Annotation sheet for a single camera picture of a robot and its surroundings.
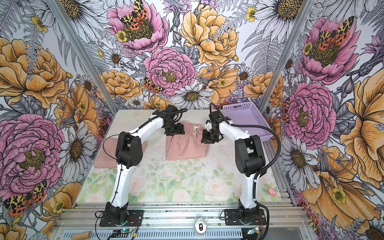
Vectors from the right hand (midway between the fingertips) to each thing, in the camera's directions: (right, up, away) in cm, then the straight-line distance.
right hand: (203, 143), depth 93 cm
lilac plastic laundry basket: (+36, +21, +29) cm, 51 cm away
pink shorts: (-10, -2, +3) cm, 11 cm away
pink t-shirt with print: (-60, -8, +1) cm, 61 cm away
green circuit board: (-37, -38, -22) cm, 57 cm away
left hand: (-16, +5, +5) cm, 17 cm away
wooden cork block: (-55, -38, -26) cm, 71 cm away
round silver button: (-3, -29, -33) cm, 44 cm away
